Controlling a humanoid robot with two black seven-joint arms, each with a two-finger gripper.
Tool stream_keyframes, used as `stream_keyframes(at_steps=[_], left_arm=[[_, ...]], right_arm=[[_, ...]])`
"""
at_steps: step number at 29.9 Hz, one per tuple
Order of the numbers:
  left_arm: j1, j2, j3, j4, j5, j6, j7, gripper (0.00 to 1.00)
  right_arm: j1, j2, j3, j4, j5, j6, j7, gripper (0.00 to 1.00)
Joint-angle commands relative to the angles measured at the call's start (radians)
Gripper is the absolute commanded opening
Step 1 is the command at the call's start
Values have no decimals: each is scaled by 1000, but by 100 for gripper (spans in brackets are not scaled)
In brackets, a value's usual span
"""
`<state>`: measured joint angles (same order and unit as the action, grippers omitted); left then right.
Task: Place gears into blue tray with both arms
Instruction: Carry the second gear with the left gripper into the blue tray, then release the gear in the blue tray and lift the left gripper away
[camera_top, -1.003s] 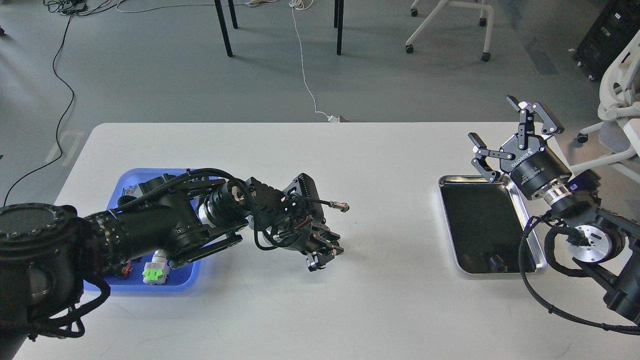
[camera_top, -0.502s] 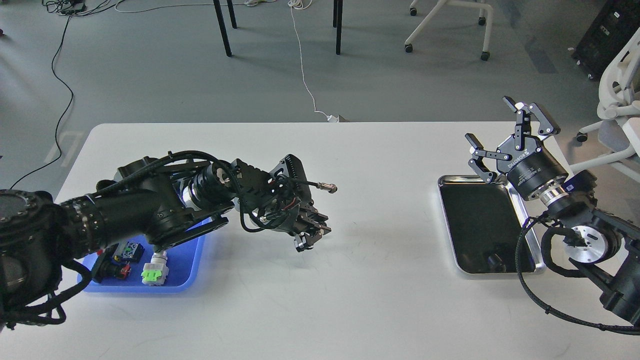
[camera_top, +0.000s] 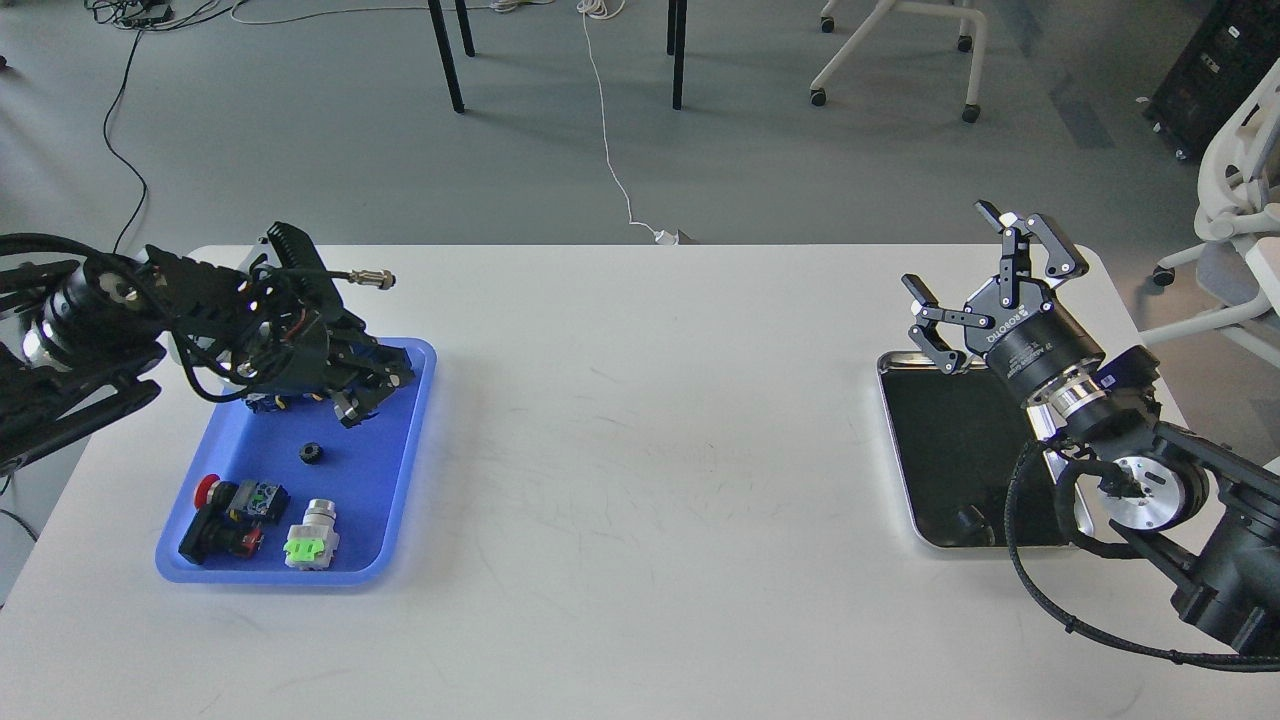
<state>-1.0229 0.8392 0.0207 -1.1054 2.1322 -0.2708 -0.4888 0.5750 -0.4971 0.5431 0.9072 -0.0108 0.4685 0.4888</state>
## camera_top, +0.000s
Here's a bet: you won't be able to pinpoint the white chair base with casters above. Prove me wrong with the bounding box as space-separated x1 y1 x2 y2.
808 1 989 126

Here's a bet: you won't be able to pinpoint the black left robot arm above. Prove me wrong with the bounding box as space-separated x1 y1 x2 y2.
1 222 415 475

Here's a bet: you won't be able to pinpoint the silver green push button switch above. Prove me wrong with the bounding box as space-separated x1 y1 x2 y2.
283 498 340 571

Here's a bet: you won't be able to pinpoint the black equipment case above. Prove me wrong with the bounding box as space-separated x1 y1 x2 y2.
1143 1 1279 161

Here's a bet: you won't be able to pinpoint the small black gear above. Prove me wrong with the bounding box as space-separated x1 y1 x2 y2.
297 442 324 465

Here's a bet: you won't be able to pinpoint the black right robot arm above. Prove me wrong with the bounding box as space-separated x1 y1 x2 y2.
902 200 1279 673

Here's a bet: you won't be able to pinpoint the white cable on floor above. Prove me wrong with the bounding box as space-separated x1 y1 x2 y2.
230 0 660 240

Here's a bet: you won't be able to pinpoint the white office chair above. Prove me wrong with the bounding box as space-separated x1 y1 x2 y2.
1140 63 1279 365

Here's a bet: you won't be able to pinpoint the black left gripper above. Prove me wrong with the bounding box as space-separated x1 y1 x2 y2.
239 318 416 428

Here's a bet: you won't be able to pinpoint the black table legs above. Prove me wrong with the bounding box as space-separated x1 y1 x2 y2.
426 0 689 114

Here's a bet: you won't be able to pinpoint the blue plastic tray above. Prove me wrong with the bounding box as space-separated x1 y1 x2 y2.
155 337 436 587

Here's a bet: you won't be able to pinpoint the black cable on floor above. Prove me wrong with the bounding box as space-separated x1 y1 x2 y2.
84 0 230 256

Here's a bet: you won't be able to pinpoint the red black emergency stop button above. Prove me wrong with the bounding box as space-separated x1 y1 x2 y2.
178 474 291 565

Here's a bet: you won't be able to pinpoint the silver tray with black mat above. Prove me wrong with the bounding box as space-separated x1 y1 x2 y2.
876 350 1055 555

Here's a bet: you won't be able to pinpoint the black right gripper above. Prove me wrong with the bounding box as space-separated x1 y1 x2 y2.
901 200 1107 405

